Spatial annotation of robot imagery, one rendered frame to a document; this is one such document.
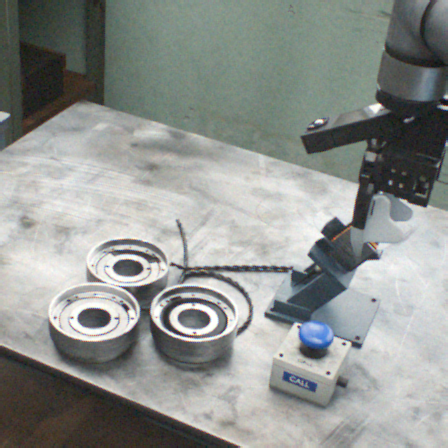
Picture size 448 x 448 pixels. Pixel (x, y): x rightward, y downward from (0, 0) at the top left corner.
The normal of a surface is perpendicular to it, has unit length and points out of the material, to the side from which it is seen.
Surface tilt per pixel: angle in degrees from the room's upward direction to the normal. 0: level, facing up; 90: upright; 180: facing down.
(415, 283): 0
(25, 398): 0
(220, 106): 90
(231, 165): 0
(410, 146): 90
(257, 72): 90
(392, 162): 90
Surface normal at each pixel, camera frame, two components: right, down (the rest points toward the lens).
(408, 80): -0.41, 0.47
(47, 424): 0.10, -0.83
